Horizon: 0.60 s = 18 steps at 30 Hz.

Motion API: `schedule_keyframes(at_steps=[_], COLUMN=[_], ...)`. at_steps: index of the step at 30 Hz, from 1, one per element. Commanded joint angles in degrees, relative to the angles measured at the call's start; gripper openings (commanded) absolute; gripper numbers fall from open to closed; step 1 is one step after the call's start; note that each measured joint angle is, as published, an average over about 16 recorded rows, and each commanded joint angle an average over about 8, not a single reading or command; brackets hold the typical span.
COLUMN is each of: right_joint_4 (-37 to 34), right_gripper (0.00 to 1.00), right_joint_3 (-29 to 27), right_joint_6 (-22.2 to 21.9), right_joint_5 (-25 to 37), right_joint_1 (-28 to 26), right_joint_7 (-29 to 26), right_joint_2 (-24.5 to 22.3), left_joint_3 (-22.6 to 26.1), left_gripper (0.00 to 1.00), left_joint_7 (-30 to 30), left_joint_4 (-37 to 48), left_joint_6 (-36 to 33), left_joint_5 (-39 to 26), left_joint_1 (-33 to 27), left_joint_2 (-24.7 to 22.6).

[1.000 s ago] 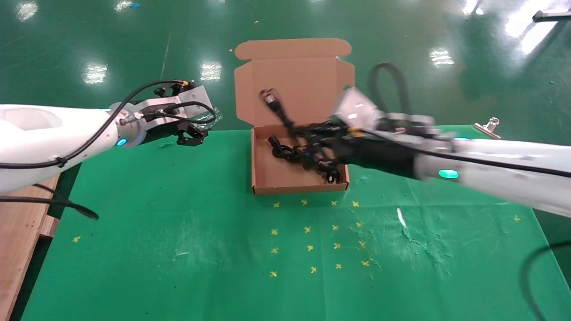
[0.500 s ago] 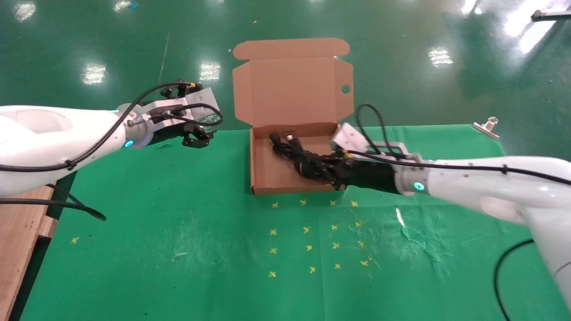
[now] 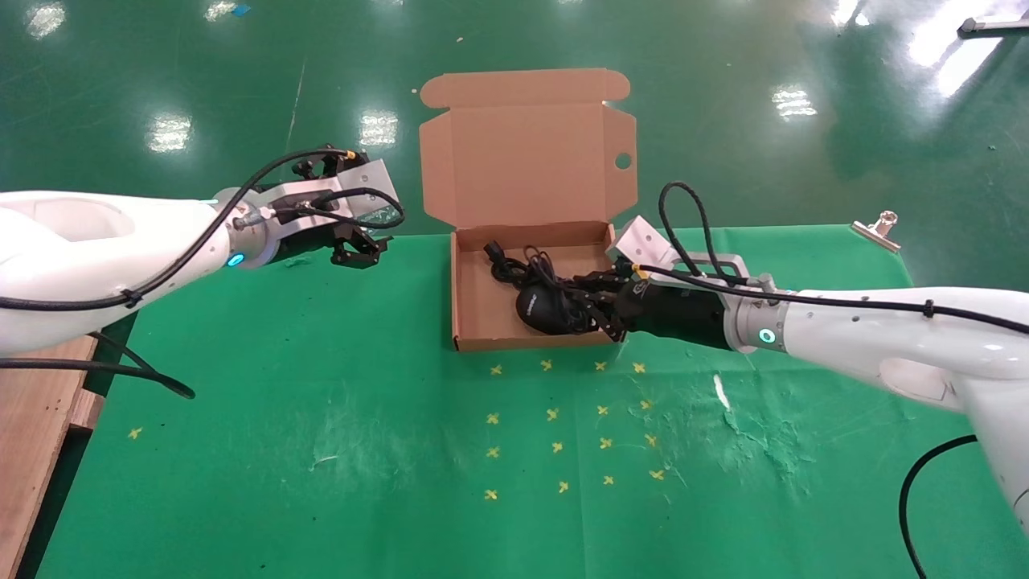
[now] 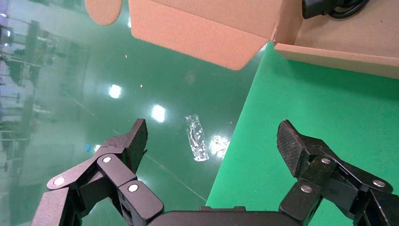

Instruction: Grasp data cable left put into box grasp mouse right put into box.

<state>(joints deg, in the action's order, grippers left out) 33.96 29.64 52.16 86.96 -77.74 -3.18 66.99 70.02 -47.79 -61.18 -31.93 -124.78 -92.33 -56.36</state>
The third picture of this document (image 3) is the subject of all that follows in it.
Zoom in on clear plastic wrapper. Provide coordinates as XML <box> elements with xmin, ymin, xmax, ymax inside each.
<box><xmin>352</xmin><ymin>195</ymin><xmax>404</xmax><ymax>236</ymax></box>

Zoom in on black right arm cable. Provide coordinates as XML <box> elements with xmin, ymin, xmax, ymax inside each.
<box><xmin>633</xmin><ymin>181</ymin><xmax>1029</xmax><ymax>579</ymax></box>

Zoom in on grey metal floor fixture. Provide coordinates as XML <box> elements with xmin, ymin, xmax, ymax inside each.
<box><xmin>957</xmin><ymin>18</ymin><xmax>1029</xmax><ymax>38</ymax></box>

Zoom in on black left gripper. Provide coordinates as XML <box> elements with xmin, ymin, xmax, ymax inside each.
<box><xmin>273</xmin><ymin>146</ymin><xmax>392</xmax><ymax>269</ymax></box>

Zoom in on brown wooden board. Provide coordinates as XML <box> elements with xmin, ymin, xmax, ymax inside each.
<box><xmin>0</xmin><ymin>334</ymin><xmax>106</xmax><ymax>579</ymax></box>

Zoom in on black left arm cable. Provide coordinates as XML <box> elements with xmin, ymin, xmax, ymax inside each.
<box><xmin>0</xmin><ymin>147</ymin><xmax>408</xmax><ymax>401</ymax></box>

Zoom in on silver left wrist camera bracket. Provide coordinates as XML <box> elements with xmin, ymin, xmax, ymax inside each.
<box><xmin>272</xmin><ymin>158</ymin><xmax>401</xmax><ymax>244</ymax></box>

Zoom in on brown cardboard mailer box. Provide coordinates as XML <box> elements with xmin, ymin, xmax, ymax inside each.
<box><xmin>418</xmin><ymin>68</ymin><xmax>638</xmax><ymax>352</ymax></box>

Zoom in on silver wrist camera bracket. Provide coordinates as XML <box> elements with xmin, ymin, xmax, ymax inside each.
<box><xmin>614</xmin><ymin>215</ymin><xmax>750</xmax><ymax>284</ymax></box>
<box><xmin>272</xmin><ymin>158</ymin><xmax>401</xmax><ymax>244</ymax></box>

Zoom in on silver binder clip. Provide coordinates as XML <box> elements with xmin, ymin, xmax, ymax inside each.
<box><xmin>851</xmin><ymin>211</ymin><xmax>902</xmax><ymax>254</ymax></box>

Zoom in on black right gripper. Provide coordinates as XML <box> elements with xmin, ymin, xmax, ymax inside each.
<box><xmin>568</xmin><ymin>270</ymin><xmax>731</xmax><ymax>351</ymax></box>

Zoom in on black wired computer mouse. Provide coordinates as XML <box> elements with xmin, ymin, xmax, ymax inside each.
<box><xmin>514</xmin><ymin>273</ymin><xmax>592</xmax><ymax>337</ymax></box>

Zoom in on black data cable with plug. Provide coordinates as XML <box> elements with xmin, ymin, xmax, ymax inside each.
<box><xmin>482</xmin><ymin>240</ymin><xmax>564</xmax><ymax>284</ymax></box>

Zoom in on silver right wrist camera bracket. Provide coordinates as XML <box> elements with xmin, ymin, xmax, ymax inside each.
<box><xmin>614</xmin><ymin>215</ymin><xmax>750</xmax><ymax>284</ymax></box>

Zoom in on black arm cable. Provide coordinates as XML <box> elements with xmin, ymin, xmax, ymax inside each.
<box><xmin>0</xmin><ymin>147</ymin><xmax>408</xmax><ymax>401</ymax></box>
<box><xmin>633</xmin><ymin>181</ymin><xmax>1029</xmax><ymax>579</ymax></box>

